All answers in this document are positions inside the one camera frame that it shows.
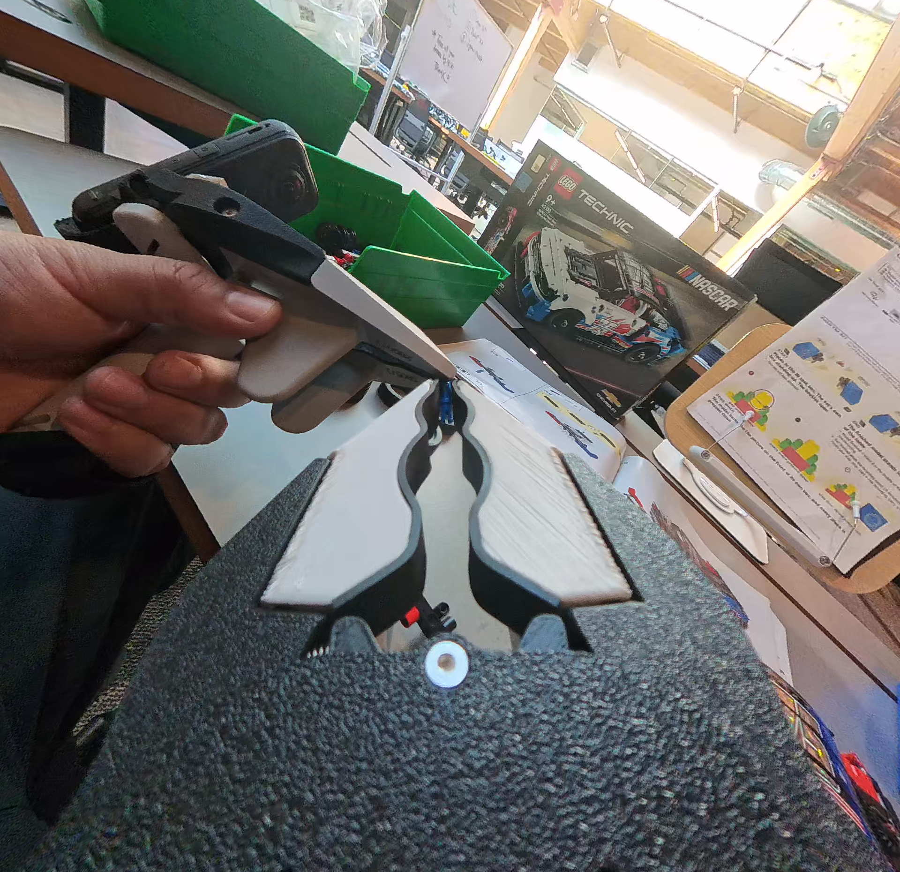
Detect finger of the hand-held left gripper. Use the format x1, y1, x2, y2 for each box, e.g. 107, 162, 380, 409
308, 256, 459, 383

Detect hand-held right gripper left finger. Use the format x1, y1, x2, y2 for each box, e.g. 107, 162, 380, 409
260, 378, 444, 614

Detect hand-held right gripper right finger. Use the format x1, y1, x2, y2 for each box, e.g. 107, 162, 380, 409
453, 382, 635, 614

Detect instruction booklet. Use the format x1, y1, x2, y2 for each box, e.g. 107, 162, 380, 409
442, 338, 795, 683

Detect background desk with monitors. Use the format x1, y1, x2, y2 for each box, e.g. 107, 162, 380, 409
362, 67, 525, 215

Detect person's left hand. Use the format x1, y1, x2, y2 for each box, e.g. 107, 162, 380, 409
0, 232, 285, 479

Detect clear plastic bags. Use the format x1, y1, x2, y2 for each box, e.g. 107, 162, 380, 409
232, 0, 389, 68

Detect black toy set box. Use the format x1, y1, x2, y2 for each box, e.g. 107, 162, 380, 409
478, 139, 757, 419

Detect whiteboard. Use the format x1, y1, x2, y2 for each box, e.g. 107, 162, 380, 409
397, 0, 516, 133

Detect printed brick instruction sheet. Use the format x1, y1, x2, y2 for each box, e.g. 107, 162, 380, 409
688, 246, 900, 575

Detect black monitor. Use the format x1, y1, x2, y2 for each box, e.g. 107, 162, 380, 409
733, 238, 848, 328

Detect toy brick race car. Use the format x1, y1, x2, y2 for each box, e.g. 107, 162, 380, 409
766, 668, 900, 859

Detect wall fan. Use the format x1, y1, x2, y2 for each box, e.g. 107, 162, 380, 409
803, 104, 842, 150

